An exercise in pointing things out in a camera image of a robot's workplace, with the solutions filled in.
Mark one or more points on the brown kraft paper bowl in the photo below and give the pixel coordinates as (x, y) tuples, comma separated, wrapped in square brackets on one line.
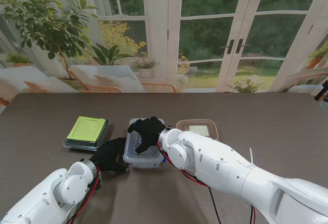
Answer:
[(215, 134)]

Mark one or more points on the clear lid with green sheet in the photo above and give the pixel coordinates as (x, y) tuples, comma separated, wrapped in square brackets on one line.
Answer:
[(87, 130)]

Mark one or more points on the black tripod stand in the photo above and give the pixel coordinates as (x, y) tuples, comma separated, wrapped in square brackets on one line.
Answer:
[(323, 90)]

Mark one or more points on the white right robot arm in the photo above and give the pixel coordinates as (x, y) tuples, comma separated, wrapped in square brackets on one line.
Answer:
[(230, 162)]

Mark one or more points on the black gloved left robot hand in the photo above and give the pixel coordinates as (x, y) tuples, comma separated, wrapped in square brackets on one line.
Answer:
[(110, 154)]

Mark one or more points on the clear lid with blue sticker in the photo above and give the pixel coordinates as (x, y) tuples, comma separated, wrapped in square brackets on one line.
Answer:
[(133, 149)]

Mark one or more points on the clear container with blue clips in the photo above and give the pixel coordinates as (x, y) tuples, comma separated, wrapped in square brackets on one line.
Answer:
[(143, 161)]

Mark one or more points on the black plastic food tray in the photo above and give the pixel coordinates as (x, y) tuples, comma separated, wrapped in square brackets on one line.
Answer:
[(84, 147)]

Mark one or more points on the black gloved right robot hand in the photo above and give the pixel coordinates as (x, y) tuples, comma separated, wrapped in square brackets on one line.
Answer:
[(148, 131)]

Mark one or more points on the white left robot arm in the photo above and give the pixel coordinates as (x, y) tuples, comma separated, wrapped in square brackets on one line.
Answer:
[(51, 193)]

